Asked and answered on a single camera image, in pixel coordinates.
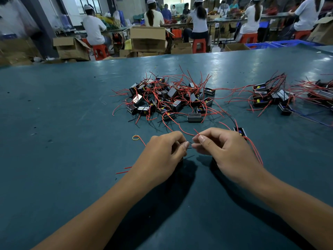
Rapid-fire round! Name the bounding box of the central pile of wired modules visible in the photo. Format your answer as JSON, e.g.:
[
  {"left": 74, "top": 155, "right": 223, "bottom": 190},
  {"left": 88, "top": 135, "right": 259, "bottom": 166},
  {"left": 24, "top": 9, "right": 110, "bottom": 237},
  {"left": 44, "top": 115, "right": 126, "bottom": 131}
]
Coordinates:
[{"left": 112, "top": 67, "right": 230, "bottom": 136}]

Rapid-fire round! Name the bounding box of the low cardboard box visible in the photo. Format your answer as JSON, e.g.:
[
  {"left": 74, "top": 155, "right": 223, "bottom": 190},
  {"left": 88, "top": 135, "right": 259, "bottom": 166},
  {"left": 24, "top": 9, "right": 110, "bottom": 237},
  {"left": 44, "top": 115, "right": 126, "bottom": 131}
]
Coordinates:
[{"left": 171, "top": 42, "right": 193, "bottom": 55}]

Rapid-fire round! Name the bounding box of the person's right forearm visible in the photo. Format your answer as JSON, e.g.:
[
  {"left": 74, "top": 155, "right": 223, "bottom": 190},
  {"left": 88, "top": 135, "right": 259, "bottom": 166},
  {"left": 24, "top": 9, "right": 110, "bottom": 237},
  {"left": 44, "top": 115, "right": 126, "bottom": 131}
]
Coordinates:
[{"left": 247, "top": 169, "right": 333, "bottom": 250}]

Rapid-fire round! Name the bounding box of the person's left forearm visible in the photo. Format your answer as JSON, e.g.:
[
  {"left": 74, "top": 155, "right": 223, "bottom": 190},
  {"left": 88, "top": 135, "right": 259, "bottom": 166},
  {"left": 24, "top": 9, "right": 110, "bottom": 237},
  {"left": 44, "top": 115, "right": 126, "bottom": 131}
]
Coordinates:
[{"left": 34, "top": 174, "right": 152, "bottom": 250}]

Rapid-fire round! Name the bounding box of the yellow rubber band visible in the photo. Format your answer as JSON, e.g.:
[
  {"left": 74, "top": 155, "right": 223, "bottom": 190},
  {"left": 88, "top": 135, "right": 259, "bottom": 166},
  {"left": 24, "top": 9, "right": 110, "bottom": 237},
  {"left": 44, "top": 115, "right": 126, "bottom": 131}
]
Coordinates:
[{"left": 132, "top": 134, "right": 147, "bottom": 147}]

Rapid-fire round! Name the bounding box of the open cardboard box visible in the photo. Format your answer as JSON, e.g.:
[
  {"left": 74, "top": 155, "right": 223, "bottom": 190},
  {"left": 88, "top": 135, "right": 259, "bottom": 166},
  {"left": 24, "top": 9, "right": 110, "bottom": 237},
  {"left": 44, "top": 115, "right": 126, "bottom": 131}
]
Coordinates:
[{"left": 53, "top": 37, "right": 91, "bottom": 61}]

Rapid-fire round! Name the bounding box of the tilted cardboard box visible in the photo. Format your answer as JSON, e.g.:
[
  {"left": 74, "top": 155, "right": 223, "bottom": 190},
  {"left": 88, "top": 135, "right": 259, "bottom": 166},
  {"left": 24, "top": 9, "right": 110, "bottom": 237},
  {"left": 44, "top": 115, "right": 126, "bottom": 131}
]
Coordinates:
[{"left": 308, "top": 17, "right": 333, "bottom": 45}]

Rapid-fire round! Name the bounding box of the large closed cardboard box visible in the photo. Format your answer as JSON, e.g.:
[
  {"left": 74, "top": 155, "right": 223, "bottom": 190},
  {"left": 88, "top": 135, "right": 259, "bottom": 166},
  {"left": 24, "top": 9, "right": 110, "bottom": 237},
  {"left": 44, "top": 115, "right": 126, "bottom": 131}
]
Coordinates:
[{"left": 130, "top": 26, "right": 167, "bottom": 52}]

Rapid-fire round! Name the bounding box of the shallow cardboard box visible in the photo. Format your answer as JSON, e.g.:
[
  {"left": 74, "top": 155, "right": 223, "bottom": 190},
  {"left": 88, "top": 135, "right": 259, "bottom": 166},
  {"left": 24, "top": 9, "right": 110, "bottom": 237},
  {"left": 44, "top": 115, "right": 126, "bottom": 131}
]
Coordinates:
[{"left": 224, "top": 42, "right": 250, "bottom": 51}]

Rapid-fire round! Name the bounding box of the person's left hand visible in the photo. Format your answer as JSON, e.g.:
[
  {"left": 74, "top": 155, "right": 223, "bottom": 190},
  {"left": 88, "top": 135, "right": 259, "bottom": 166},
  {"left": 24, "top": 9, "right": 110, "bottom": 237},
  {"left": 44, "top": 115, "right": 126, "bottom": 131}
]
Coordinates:
[{"left": 133, "top": 131, "right": 190, "bottom": 188}]

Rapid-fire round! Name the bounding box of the person's right hand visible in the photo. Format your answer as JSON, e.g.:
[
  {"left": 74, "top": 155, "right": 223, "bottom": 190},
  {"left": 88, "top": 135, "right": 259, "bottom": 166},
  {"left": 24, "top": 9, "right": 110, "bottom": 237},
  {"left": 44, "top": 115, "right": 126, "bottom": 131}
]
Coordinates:
[{"left": 191, "top": 127, "right": 263, "bottom": 188}]

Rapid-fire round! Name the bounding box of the blue plastic crate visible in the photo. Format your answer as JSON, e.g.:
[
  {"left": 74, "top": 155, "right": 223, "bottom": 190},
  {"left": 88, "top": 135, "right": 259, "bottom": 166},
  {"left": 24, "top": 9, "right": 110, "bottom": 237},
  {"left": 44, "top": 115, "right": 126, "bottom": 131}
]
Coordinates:
[
  {"left": 271, "top": 39, "right": 323, "bottom": 47},
  {"left": 246, "top": 42, "right": 282, "bottom": 49}
]

